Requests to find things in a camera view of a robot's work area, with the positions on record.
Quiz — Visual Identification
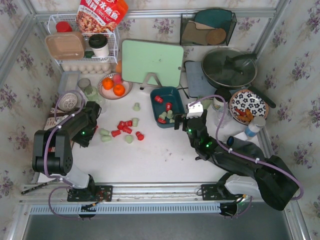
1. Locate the flower patterned plate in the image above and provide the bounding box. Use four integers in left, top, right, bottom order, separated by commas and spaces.
229, 89, 269, 125

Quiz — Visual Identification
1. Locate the green capsule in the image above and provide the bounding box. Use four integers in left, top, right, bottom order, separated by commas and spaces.
125, 134, 134, 144
158, 111, 167, 120
166, 110, 173, 119
132, 102, 141, 112

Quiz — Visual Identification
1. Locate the clear storage box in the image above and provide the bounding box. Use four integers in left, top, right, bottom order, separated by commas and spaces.
57, 71, 81, 94

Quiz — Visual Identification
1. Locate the fruit plate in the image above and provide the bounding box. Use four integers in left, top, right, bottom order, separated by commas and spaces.
97, 73, 133, 100

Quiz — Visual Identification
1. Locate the red capsule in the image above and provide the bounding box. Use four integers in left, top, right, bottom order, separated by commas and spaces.
135, 131, 145, 141
157, 117, 166, 124
154, 95, 164, 104

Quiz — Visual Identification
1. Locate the beige plastic container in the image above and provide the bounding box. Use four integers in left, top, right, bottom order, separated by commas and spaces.
45, 31, 86, 61

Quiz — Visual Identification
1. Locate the red lid jar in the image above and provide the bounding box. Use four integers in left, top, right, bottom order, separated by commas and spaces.
55, 21, 73, 33

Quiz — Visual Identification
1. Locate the black frying pan with lid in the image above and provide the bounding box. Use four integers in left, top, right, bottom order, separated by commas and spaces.
201, 47, 276, 109

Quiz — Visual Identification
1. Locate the grey green tumbler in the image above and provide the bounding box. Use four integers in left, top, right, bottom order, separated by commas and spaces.
77, 78, 106, 114

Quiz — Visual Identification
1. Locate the white bottle blue label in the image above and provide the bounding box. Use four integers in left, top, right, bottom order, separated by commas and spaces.
244, 116, 266, 140

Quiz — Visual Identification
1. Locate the green glass cup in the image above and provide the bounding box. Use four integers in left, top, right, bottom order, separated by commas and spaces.
200, 98, 212, 110

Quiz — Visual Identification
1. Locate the striped kitchen towel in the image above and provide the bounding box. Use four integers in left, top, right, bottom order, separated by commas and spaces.
43, 104, 69, 131

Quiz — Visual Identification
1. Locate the red snack bag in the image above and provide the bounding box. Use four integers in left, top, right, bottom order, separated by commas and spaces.
75, 0, 129, 34

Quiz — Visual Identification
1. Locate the black mesh holder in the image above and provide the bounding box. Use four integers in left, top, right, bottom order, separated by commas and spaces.
179, 8, 237, 46

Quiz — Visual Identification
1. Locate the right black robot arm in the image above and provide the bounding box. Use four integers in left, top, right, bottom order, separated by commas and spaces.
173, 108, 304, 211

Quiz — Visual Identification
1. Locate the jar with black lid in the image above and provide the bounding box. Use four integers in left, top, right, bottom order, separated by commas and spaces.
212, 88, 232, 112

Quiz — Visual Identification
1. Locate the blue grey trivet mat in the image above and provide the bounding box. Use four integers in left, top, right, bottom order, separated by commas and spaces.
184, 60, 216, 98

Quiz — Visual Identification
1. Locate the white wire rack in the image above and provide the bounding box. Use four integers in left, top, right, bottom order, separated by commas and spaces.
47, 13, 119, 66

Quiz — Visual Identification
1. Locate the red capsule number two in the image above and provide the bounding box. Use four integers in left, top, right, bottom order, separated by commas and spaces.
165, 102, 173, 112

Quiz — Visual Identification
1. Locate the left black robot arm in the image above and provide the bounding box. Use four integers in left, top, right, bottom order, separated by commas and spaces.
32, 101, 101, 201

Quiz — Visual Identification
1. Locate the grey microfibre glove cloth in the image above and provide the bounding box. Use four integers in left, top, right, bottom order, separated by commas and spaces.
195, 136, 266, 171

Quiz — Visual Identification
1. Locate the white cup black lid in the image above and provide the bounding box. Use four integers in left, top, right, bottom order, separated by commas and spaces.
88, 33, 110, 57

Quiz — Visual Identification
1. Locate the light green cutting board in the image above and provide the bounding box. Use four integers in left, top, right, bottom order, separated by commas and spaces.
121, 39, 184, 88

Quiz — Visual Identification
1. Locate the egg tray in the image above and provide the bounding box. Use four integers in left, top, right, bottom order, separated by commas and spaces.
61, 63, 112, 74

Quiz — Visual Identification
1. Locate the clear plastic cup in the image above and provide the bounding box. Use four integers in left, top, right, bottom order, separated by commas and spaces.
214, 109, 232, 128

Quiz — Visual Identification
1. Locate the white strainer basket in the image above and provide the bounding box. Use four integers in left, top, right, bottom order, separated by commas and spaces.
58, 93, 78, 112

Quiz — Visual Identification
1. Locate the green capsule top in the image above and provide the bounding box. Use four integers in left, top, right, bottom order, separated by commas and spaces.
132, 102, 141, 112

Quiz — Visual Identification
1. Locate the teal storage basket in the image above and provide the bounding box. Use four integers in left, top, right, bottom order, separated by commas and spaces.
150, 86, 185, 129

